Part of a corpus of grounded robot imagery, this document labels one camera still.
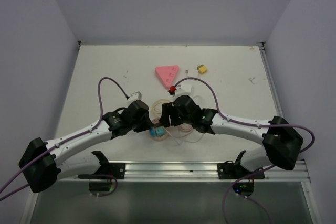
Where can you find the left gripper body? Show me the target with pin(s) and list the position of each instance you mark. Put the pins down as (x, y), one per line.
(140, 125)

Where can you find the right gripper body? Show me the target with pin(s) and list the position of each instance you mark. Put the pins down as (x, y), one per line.
(176, 118)

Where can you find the pink round socket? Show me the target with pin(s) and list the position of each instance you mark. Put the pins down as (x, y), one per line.
(159, 139)

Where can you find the pink triangular power strip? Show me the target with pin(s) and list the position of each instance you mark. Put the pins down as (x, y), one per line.
(166, 74)

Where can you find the yellow plug adapter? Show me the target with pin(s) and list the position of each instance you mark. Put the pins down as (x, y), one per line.
(202, 69)

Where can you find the blue plug adapter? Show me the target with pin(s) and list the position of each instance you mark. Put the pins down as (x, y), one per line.
(152, 132)

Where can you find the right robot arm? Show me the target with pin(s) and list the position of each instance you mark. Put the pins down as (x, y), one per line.
(279, 143)

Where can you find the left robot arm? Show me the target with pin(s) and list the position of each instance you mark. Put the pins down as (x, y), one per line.
(44, 163)

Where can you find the brown pink plug adapter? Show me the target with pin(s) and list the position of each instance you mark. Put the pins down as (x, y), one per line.
(156, 122)

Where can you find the teal plug adapter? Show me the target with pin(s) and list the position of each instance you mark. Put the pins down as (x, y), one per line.
(160, 132)

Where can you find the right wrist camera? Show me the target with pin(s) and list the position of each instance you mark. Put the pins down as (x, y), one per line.
(172, 91)

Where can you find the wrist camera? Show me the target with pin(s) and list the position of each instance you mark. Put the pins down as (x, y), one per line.
(172, 91)
(133, 97)

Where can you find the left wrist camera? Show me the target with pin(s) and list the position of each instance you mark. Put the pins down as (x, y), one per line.
(133, 97)

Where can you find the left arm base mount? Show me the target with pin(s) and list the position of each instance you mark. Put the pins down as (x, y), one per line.
(113, 170)

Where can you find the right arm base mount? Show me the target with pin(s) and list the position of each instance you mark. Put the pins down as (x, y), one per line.
(234, 170)

